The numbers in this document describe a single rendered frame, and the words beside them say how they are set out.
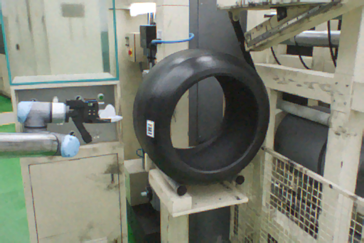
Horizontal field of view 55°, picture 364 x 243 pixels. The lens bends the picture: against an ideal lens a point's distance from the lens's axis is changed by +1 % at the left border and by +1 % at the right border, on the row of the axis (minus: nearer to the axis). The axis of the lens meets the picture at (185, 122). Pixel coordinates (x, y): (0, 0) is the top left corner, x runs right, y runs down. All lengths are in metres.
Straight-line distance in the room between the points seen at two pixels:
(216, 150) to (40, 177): 0.98
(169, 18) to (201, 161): 0.70
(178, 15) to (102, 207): 1.20
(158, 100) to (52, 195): 1.04
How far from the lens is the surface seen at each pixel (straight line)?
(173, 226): 2.00
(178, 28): 1.71
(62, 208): 2.17
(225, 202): 1.60
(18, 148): 1.12
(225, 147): 1.74
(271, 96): 1.94
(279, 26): 1.55
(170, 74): 1.32
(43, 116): 1.32
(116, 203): 2.21
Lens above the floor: 1.56
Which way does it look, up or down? 15 degrees down
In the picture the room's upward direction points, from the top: straight up
